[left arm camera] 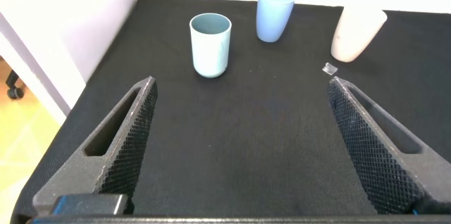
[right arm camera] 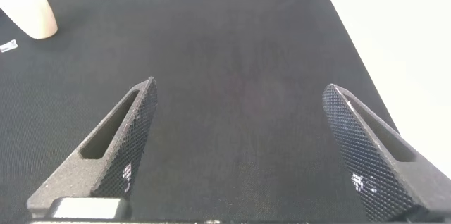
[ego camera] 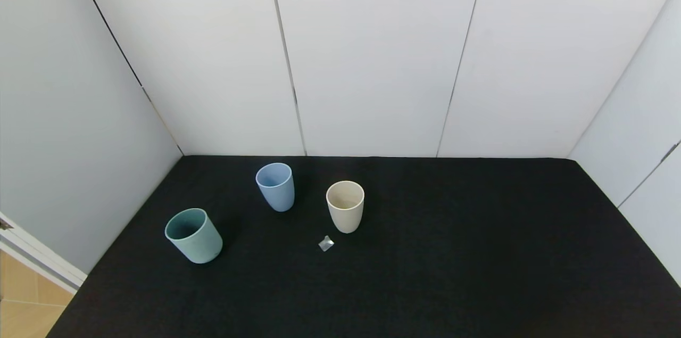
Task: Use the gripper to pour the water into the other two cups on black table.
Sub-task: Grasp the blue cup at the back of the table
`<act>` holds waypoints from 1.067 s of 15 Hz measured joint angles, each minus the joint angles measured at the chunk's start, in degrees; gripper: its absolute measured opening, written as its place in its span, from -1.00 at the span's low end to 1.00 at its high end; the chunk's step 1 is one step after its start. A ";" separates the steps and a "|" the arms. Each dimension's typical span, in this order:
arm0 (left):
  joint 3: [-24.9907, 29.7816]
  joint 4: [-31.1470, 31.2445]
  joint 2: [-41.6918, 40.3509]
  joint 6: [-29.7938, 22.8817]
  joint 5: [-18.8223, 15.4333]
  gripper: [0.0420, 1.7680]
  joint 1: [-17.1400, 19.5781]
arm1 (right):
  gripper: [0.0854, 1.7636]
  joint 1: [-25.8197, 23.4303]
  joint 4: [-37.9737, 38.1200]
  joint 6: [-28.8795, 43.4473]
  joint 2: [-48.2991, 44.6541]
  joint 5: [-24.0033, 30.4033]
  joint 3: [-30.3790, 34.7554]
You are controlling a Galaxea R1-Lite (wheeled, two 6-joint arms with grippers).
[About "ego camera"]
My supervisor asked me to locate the blue plastic cup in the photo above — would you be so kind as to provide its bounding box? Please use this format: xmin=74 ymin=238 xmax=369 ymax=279
xmin=256 ymin=163 xmax=295 ymax=212

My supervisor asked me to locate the beige plastic cup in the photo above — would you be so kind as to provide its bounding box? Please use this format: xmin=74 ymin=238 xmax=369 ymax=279
xmin=326 ymin=181 xmax=365 ymax=234

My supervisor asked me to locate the white door frame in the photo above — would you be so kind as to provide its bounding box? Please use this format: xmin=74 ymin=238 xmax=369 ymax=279
xmin=0 ymin=213 xmax=87 ymax=295

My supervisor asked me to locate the teal plastic cup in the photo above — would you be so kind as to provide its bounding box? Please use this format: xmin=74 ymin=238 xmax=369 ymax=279
xmin=165 ymin=208 xmax=223 ymax=264

